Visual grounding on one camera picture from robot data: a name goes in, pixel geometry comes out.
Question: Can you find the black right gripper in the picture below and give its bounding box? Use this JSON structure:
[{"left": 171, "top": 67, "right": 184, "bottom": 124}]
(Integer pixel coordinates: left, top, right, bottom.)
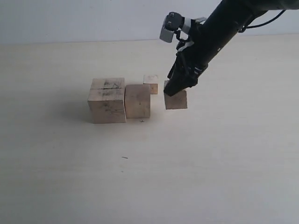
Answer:
[{"left": 164, "top": 18, "right": 207, "bottom": 96}]

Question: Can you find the medium-small wooden cube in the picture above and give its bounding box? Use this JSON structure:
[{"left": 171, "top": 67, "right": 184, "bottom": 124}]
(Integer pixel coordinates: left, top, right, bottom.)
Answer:
[{"left": 164, "top": 89, "right": 188, "bottom": 110}]

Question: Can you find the smallest wooden cube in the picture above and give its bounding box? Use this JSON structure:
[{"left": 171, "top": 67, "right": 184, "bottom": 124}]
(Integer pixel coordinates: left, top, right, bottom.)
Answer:
[{"left": 143, "top": 75, "right": 159, "bottom": 94}]

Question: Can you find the second-largest wooden cube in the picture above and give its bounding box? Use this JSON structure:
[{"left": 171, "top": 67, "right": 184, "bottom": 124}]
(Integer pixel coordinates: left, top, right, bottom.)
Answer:
[{"left": 125, "top": 84, "right": 151, "bottom": 119}]

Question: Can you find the largest wooden cube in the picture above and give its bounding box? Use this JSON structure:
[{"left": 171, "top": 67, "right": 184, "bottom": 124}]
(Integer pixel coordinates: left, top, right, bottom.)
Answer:
[{"left": 88, "top": 78, "right": 126, "bottom": 124}]

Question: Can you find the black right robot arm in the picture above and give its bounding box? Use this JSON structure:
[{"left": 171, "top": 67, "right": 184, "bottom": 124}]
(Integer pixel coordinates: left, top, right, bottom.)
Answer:
[{"left": 160, "top": 0, "right": 299, "bottom": 96}]

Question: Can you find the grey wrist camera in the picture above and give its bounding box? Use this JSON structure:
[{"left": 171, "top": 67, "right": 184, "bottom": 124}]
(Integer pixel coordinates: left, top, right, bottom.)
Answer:
[{"left": 159, "top": 12, "right": 184, "bottom": 43}]

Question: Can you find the black cable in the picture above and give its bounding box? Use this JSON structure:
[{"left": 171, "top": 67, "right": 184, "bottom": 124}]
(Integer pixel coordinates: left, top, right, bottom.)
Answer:
[{"left": 238, "top": 9, "right": 287, "bottom": 33}]

